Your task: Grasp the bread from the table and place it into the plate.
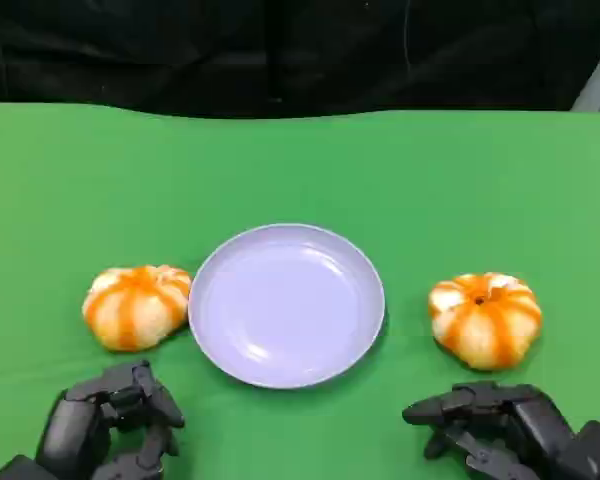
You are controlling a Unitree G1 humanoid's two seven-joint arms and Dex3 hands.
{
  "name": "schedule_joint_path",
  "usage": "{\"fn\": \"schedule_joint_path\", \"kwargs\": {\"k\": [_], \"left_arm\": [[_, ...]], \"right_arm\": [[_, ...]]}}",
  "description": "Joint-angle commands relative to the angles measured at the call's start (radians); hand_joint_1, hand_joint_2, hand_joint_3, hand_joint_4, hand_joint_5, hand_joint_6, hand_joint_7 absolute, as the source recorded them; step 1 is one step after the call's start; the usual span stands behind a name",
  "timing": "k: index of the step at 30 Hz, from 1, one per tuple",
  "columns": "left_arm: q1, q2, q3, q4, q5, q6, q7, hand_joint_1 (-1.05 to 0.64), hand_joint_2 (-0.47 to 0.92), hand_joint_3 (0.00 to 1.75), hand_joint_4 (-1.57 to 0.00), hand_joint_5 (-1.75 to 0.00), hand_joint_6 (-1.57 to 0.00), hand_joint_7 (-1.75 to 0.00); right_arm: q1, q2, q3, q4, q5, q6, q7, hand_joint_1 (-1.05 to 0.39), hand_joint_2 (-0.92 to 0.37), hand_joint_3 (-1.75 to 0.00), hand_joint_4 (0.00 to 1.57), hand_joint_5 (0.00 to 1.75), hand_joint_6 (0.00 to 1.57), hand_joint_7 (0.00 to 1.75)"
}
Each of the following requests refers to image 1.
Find green table cloth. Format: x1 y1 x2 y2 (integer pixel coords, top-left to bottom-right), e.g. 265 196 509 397
0 102 600 480

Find lilac plate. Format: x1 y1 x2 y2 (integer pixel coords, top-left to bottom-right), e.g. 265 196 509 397
187 222 386 390

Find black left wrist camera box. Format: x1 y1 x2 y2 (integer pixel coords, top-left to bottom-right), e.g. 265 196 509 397
0 453 49 480

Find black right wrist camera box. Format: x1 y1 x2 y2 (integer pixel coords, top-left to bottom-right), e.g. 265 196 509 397
559 419 600 480

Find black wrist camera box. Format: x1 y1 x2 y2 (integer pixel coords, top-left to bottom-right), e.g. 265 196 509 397
0 453 49 480
559 419 600 480

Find black backdrop curtain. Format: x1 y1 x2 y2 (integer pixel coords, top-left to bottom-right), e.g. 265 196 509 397
0 0 600 119

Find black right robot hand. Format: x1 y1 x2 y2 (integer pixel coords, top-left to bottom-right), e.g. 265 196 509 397
402 380 579 480

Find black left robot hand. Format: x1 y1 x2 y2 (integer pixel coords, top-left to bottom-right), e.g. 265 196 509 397
34 359 186 480

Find orange striped toy bread roll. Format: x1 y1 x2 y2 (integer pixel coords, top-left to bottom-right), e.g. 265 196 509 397
427 271 543 372
82 264 192 353

